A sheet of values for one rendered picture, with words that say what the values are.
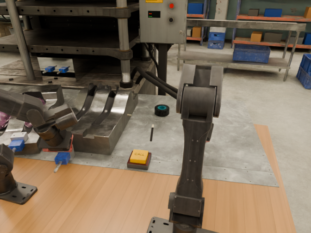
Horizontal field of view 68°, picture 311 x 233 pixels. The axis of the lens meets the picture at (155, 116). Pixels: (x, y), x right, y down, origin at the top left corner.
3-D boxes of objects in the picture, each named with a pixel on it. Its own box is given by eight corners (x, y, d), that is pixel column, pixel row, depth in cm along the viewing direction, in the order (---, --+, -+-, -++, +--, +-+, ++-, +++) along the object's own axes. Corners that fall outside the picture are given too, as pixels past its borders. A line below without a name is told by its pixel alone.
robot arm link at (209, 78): (187, 95, 79) (182, 54, 49) (214, 98, 77) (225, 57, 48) (183, 130, 77) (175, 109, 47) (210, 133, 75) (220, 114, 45)
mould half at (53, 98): (39, 153, 94) (32, 131, 88) (-30, 159, 90) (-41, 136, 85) (64, 101, 137) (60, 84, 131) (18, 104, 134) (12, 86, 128)
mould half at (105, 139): (110, 155, 93) (107, 127, 86) (51, 149, 96) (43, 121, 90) (138, 102, 136) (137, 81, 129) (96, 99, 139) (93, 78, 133)
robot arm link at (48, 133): (59, 121, 79) (51, 111, 73) (64, 134, 76) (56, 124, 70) (39, 130, 77) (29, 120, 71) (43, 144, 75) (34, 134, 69)
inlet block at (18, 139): (18, 163, 84) (14, 151, 81) (3, 164, 84) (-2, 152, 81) (30, 142, 95) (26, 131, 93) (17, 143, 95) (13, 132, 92)
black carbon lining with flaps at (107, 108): (100, 131, 95) (97, 111, 91) (64, 128, 98) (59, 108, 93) (123, 97, 125) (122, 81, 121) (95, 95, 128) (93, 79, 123)
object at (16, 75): (134, 98, 159) (134, 88, 155) (-30, 87, 176) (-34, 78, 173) (154, 64, 231) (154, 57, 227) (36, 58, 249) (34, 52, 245)
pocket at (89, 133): (95, 143, 91) (94, 135, 89) (83, 142, 92) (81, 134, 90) (99, 137, 95) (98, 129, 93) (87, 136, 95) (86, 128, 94)
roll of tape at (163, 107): (165, 108, 129) (165, 103, 127) (171, 115, 122) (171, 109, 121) (152, 111, 126) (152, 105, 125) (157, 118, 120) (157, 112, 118)
